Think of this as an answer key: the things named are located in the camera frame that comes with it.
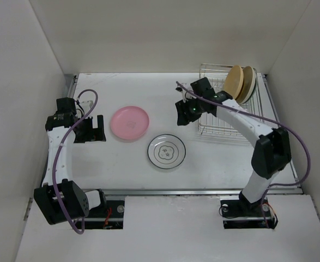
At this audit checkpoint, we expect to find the cream plate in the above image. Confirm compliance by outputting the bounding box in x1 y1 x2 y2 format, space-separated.
236 66 256 104

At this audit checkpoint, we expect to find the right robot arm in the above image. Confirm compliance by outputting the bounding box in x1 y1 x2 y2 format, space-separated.
175 79 291 215

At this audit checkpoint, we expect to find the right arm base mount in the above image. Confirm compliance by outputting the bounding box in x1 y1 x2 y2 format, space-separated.
219 198 279 229

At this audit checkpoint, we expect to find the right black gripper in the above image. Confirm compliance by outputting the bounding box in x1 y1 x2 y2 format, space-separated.
176 96 204 126

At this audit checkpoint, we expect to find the aluminium front rail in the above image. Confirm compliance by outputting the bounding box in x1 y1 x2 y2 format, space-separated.
44 187 304 197

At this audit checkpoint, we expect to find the white green-rimmed plate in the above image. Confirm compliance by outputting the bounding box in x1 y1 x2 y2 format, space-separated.
147 134 186 170

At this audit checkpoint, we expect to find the wire dish rack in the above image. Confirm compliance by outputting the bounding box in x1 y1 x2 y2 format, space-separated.
198 64 269 144

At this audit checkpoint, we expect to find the yellow plate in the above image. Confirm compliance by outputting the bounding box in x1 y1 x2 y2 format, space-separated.
223 65 244 99

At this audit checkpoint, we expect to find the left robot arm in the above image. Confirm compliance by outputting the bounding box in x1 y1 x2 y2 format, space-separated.
34 98 107 225

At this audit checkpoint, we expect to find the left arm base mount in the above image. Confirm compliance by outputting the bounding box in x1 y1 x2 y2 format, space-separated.
84 199 125 230

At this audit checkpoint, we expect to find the pink plate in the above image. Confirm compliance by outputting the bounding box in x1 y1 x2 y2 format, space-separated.
110 106 149 140

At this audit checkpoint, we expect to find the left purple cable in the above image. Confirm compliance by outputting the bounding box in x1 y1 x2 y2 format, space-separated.
52 88 99 235

